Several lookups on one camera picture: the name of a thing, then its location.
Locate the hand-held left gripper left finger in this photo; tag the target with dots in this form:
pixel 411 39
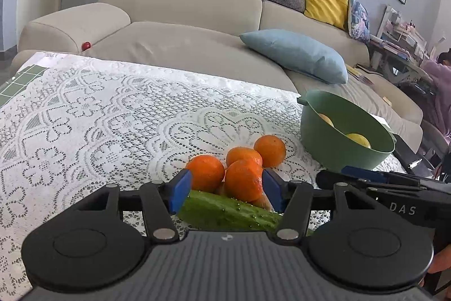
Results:
pixel 181 189

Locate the green cucumber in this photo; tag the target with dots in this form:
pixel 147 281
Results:
pixel 225 213

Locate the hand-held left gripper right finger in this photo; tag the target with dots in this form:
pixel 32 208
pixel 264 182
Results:
pixel 271 188

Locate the beige sofa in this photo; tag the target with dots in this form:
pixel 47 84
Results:
pixel 176 40

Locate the light blue pillow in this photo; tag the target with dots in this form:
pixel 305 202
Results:
pixel 296 52

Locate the books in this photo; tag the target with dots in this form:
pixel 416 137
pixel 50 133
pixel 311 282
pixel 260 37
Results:
pixel 361 73

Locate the person's right forearm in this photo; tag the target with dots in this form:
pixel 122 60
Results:
pixel 440 260

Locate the green plastic bowl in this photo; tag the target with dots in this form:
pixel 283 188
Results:
pixel 327 142

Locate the small red ball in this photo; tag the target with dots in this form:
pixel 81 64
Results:
pixel 86 46

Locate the floral print pillow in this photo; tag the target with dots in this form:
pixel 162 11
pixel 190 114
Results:
pixel 359 20

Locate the white lace tablecloth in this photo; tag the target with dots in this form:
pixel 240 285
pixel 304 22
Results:
pixel 105 117

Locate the grey chair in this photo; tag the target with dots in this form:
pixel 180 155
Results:
pixel 435 142

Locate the yellow lemon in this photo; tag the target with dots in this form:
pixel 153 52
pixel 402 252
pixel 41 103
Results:
pixel 358 140

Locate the cluttered white desk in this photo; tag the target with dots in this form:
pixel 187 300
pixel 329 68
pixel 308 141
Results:
pixel 398 40

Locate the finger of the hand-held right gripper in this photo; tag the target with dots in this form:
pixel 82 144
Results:
pixel 338 178
pixel 363 173

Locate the orange tangerine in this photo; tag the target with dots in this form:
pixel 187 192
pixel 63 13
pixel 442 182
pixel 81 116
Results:
pixel 243 181
pixel 206 172
pixel 270 150
pixel 243 155

